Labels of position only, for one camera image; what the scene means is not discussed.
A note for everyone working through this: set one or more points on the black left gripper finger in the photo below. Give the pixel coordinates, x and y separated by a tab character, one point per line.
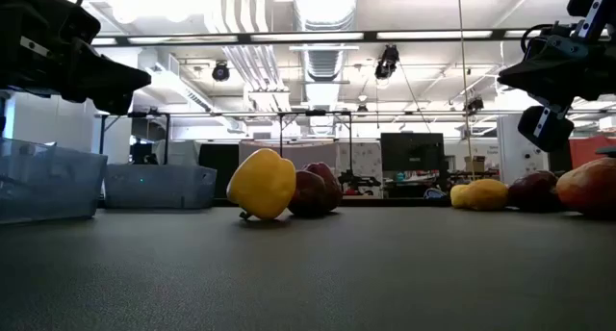
110	76
115	105

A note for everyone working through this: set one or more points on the silver ventilation duct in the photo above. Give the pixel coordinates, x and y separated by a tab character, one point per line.
325	13

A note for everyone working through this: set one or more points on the white pillar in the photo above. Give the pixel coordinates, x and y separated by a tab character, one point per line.
517	153

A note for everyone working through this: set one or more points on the white patterned partition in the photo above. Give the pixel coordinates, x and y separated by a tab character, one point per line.
366	158

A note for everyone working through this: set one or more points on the black background robot arm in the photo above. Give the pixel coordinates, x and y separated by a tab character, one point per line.
358	181

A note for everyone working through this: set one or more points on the small clear plastic bin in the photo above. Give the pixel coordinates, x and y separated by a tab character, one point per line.
159	186

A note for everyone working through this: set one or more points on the black computer monitor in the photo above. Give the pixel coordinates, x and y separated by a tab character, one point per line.
412	152

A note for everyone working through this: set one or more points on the orange red mango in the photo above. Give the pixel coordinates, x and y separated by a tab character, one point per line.
589	189

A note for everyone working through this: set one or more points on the black background frame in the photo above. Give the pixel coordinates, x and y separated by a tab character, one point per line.
281	134

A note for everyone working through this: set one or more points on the large clear plastic bin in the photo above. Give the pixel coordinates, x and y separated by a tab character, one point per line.
48	186

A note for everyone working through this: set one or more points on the black frame bar with lights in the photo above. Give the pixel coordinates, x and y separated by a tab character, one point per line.
308	36

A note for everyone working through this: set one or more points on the dark red apple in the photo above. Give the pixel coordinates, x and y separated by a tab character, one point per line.
308	194
534	191

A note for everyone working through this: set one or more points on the cardboard box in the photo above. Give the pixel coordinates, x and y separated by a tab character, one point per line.
475	164

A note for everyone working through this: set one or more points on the blue object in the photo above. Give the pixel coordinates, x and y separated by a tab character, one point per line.
434	194

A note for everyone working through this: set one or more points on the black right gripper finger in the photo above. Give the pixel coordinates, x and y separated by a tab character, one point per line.
544	76
546	129

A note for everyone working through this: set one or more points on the round black ceiling camera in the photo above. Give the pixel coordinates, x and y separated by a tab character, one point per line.
221	72

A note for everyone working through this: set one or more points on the yellow lemon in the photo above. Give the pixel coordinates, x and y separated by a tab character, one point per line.
456	196
486	195

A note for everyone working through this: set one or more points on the black panel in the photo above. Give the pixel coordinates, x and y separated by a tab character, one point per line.
219	170

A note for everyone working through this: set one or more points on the yellow bell pepper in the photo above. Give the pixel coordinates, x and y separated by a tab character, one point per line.
262	184

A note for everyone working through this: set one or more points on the black overhead camera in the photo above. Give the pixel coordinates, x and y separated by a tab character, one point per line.
387	61

